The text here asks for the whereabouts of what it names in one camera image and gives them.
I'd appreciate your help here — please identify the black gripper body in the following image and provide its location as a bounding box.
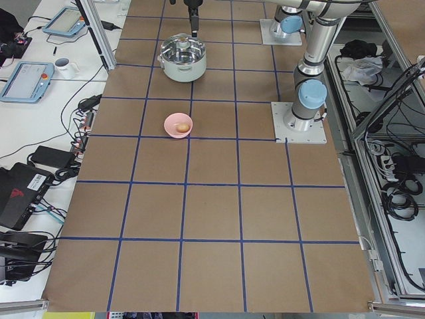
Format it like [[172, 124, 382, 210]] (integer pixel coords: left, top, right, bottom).
[[184, 0, 203, 8]]

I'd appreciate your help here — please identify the near blue teach pendant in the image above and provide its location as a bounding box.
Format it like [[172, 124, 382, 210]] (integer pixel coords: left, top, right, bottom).
[[1, 61, 54, 104]]

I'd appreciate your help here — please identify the brown egg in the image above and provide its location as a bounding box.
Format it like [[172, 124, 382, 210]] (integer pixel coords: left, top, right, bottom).
[[176, 124, 190, 133]]

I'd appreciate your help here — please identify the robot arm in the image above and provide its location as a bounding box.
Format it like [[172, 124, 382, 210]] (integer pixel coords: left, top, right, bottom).
[[183, 0, 302, 38], [282, 1, 363, 132]]

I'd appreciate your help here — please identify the black red computer box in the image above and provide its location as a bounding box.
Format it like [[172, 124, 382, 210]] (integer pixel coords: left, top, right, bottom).
[[1, 162, 54, 231]]

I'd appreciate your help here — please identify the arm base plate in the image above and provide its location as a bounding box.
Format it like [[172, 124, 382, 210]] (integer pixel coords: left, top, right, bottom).
[[271, 102, 327, 144], [260, 19, 302, 46]]

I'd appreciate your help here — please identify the black power adapter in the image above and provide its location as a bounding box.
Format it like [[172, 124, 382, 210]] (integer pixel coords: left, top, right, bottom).
[[27, 146, 76, 168]]

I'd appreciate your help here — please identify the far blue teach pendant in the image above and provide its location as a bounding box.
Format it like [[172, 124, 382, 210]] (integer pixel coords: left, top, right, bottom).
[[42, 7, 86, 37]]

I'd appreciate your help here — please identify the aluminium frame post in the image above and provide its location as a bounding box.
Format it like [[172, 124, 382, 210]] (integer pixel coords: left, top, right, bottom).
[[75, 0, 116, 72]]

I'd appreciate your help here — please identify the blue teach pendant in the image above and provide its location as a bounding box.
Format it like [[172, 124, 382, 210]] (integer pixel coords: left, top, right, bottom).
[[42, 7, 86, 37], [1, 61, 54, 104]]

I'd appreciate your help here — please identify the white crumpled cloth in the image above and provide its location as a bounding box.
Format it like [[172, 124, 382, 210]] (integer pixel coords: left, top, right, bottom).
[[341, 57, 383, 86]]

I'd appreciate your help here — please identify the black cloth heap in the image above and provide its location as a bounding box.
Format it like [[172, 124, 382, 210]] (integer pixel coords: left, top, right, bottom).
[[340, 39, 377, 59]]

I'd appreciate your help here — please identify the pink bowl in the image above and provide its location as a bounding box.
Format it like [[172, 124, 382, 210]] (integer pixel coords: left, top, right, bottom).
[[163, 113, 193, 139]]

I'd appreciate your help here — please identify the white mug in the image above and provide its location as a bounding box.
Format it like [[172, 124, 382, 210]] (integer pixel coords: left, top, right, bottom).
[[54, 57, 80, 80]]

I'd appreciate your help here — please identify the pale green steel pot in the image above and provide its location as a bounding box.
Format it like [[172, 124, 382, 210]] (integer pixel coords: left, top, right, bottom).
[[157, 49, 207, 82]]

